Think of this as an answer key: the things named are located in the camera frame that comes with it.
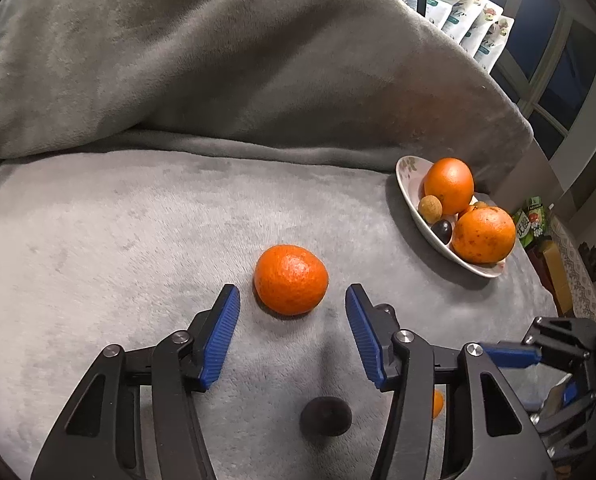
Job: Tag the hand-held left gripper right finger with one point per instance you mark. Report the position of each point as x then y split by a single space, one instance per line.
365 340

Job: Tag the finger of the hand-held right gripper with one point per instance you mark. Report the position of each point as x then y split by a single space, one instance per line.
513 355
570 392

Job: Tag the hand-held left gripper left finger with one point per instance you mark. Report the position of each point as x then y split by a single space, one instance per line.
220 340

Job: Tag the orange kumquat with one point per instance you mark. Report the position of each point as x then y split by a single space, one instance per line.
438 404

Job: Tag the small mandarin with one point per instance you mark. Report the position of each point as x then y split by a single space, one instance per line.
291 280
479 205

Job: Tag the large spotted orange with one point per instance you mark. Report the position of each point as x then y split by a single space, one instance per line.
483 235

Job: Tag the dark purple plum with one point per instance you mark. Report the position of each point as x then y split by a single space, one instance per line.
325 416
443 231

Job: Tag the brown longan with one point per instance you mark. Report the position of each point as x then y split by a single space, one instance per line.
430 208

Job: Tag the white floral plate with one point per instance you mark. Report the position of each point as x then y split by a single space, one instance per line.
408 175

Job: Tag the large smooth orange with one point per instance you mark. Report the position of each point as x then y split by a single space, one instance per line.
449 185

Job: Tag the yellow box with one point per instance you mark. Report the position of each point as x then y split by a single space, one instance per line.
557 275

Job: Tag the beige patterned cloth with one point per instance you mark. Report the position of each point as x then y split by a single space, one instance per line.
578 280

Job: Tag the green snack packet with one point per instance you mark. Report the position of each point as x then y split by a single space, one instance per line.
530 220

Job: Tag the grey fleece blanket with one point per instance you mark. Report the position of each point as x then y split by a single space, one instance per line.
177 110

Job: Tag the window frame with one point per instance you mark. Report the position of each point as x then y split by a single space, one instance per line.
568 35

